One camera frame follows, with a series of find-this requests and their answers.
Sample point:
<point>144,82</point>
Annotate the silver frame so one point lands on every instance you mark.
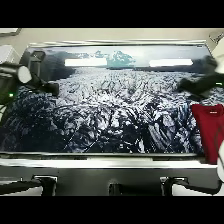
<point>100,163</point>

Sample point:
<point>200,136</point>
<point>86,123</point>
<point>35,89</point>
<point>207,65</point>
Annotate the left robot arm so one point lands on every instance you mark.
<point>24,74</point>

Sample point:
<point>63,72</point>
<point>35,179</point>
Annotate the red garment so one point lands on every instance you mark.
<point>210,133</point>

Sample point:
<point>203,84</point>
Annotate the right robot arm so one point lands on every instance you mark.
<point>213,80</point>

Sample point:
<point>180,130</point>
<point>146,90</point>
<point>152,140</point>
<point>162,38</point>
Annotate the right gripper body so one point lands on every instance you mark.
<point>188,87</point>

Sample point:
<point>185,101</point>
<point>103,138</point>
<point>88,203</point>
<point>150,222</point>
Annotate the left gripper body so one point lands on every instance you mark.
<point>50,88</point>

